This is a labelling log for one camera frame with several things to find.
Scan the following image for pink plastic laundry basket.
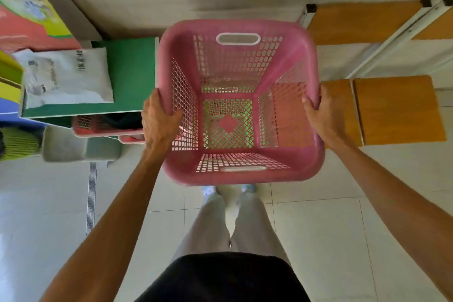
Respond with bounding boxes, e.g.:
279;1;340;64
155;19;326;186

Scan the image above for blue box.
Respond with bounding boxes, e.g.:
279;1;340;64
0;97;45;130

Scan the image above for colourful printed cardboard box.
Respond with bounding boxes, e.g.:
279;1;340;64
0;0;81;54

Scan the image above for person's light grey trousers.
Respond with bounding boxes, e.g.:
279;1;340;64
171;190;291;266

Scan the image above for person's left forearm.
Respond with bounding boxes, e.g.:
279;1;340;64
40;145;167;302

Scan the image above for green board shelf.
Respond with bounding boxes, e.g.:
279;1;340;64
19;37;160;128

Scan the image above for person's left hand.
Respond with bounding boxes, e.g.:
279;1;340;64
141;88;183;152

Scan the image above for person's right hand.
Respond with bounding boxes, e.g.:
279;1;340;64
302;84;351;150

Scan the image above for person's black shirt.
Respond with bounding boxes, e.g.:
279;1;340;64
134;252;311;302

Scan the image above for yellow cardboard box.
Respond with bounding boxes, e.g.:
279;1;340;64
0;50;24;105

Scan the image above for red plastic basket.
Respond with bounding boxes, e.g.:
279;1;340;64
72;112;146;145

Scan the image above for orange wooden shelf board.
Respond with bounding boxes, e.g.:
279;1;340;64
306;0;453;46
320;75;447;148

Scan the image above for person's right forearm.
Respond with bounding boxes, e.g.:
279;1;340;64
327;139;453;300

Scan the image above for green ribbed plastic bin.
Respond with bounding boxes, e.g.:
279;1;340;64
0;127;41;162

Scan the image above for white plastic mailer bag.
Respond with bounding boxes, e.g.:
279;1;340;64
13;47;114;109

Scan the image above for white metal shelf frame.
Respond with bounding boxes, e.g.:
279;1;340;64
299;0;453;80

